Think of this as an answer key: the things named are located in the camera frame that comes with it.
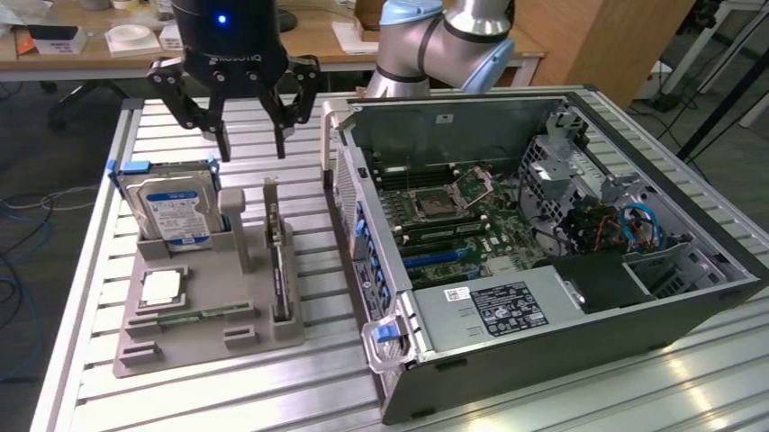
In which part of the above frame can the white round tape holder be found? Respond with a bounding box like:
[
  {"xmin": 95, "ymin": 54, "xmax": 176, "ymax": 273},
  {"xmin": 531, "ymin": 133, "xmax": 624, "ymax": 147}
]
[{"xmin": 103, "ymin": 23, "xmax": 164, "ymax": 59}]

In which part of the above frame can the perforated metal drive cage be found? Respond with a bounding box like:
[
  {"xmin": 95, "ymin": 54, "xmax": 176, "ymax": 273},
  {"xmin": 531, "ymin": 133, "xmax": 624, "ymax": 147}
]
[{"xmin": 517, "ymin": 133, "xmax": 604, "ymax": 218}]

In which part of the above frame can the grey power supply unit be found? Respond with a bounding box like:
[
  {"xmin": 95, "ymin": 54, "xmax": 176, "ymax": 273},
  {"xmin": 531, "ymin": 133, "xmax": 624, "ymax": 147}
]
[{"xmin": 410, "ymin": 265, "xmax": 588, "ymax": 355}]

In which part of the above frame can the installed RAM stick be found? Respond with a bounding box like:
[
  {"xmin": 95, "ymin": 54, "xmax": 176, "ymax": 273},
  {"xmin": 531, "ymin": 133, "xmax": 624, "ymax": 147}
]
[{"xmin": 403, "ymin": 219, "xmax": 491, "ymax": 245}]

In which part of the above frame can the CPU socket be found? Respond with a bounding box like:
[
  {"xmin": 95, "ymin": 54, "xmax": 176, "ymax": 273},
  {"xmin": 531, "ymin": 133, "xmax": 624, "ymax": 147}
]
[{"xmin": 410, "ymin": 188, "xmax": 463, "ymax": 222}]

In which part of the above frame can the silver CPU chip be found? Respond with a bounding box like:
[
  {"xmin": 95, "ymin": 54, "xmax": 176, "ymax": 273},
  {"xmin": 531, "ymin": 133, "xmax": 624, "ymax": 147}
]
[{"xmin": 138, "ymin": 270, "xmax": 186, "ymax": 308}]

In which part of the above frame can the brown cardboard box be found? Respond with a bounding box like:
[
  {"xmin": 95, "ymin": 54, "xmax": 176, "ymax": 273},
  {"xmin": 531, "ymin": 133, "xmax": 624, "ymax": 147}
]
[{"xmin": 354, "ymin": 0, "xmax": 387, "ymax": 32}]

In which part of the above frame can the grey plastic parts rack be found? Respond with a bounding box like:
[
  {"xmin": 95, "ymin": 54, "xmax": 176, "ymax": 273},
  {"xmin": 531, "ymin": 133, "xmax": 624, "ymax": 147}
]
[{"xmin": 114, "ymin": 188, "xmax": 308, "ymax": 380}]

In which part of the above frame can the white box with black lid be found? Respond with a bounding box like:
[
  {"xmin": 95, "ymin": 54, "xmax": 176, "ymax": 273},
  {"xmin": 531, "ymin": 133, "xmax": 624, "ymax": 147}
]
[{"xmin": 28, "ymin": 24, "xmax": 90, "ymax": 56}]

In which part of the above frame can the hard disk with blue carrier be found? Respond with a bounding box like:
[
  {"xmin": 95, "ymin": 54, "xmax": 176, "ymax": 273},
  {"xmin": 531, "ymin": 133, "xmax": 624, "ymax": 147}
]
[{"xmin": 107, "ymin": 154, "xmax": 224, "ymax": 254}]

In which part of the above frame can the small white cardboard box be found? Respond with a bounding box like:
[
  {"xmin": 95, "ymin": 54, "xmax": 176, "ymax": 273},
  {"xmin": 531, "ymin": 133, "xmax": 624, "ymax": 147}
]
[{"xmin": 158, "ymin": 23, "xmax": 186, "ymax": 51}]

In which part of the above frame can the green motherboard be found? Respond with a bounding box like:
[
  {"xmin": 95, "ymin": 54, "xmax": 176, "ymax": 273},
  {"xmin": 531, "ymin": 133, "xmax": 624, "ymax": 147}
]
[{"xmin": 365, "ymin": 148, "xmax": 549, "ymax": 290}]

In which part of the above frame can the grey metal disk bay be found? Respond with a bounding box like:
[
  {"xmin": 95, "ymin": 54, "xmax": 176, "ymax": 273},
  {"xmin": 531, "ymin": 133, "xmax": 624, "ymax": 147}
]
[{"xmin": 620, "ymin": 241, "xmax": 724, "ymax": 299}]

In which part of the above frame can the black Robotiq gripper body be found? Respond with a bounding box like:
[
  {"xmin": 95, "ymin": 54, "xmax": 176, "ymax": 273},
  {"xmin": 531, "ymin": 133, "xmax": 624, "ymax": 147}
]
[{"xmin": 170, "ymin": 0, "xmax": 291, "ymax": 98}]

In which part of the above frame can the blue data wire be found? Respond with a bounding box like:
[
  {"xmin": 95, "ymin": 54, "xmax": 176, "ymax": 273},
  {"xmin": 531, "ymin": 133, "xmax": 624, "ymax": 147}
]
[{"xmin": 620, "ymin": 203, "xmax": 666, "ymax": 249}]

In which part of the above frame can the graphics card with metal bracket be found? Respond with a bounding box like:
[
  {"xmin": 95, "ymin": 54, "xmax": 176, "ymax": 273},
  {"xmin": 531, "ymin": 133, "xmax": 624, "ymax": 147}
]
[{"xmin": 262, "ymin": 175, "xmax": 296, "ymax": 323}]

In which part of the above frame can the green RAM stick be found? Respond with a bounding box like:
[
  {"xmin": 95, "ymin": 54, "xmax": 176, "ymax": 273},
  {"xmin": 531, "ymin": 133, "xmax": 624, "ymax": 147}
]
[{"xmin": 156, "ymin": 305, "xmax": 227, "ymax": 322}]

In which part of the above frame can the blue expansion slot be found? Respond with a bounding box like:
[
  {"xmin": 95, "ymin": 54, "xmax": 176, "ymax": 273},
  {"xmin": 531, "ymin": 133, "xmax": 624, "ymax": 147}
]
[{"xmin": 402, "ymin": 248, "xmax": 471, "ymax": 270}]

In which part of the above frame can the open black PC case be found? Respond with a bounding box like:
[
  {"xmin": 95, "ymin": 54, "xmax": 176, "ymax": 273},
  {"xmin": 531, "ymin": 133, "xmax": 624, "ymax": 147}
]
[{"xmin": 318, "ymin": 85, "xmax": 769, "ymax": 427}]

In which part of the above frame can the black office chair base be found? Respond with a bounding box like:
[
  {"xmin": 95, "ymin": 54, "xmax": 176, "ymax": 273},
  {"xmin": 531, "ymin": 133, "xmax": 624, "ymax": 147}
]
[{"xmin": 45, "ymin": 80, "xmax": 131, "ymax": 132}]

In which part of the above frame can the metal socket cover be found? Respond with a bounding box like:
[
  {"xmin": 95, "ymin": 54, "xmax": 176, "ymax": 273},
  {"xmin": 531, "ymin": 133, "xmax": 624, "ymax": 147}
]
[{"xmin": 450, "ymin": 165, "xmax": 501, "ymax": 204}]

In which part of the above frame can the white paper stack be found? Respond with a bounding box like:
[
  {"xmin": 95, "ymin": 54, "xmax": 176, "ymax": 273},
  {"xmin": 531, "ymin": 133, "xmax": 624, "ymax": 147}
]
[{"xmin": 330, "ymin": 21, "xmax": 382, "ymax": 56}]

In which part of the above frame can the wooden desk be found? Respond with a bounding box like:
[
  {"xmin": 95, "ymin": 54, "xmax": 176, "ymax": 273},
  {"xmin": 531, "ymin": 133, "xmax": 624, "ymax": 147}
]
[{"xmin": 0, "ymin": 0, "xmax": 549, "ymax": 85}]

